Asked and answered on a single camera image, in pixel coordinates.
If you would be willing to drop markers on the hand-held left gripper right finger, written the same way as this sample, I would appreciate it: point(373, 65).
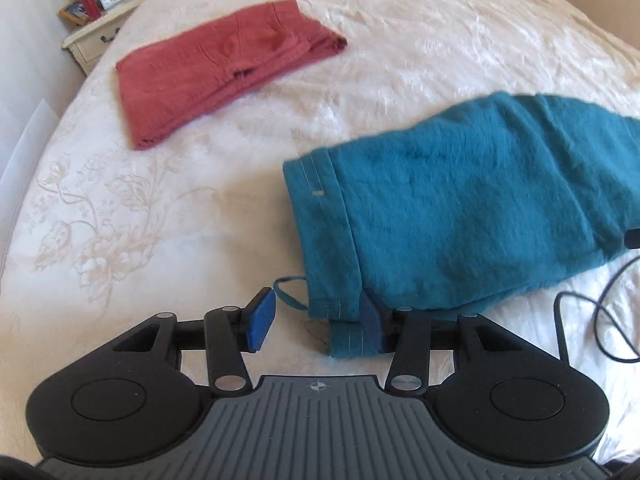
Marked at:
point(369, 321)

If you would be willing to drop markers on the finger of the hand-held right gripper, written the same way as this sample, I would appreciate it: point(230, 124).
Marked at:
point(634, 239)

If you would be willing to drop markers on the teal pants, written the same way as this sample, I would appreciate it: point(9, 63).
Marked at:
point(450, 200)

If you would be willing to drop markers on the wooden picture frame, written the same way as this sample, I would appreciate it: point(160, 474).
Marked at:
point(74, 11)

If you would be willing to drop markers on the red bottle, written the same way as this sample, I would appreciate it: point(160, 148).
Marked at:
point(90, 7)

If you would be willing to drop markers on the cream nightstand with drawer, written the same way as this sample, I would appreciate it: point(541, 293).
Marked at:
point(95, 35)

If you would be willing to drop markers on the red folded pants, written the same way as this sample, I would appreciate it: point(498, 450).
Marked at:
point(200, 70)

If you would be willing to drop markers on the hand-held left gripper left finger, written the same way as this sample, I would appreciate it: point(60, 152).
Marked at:
point(261, 321)

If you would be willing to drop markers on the small alarm clock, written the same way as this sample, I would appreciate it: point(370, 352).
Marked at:
point(110, 0)

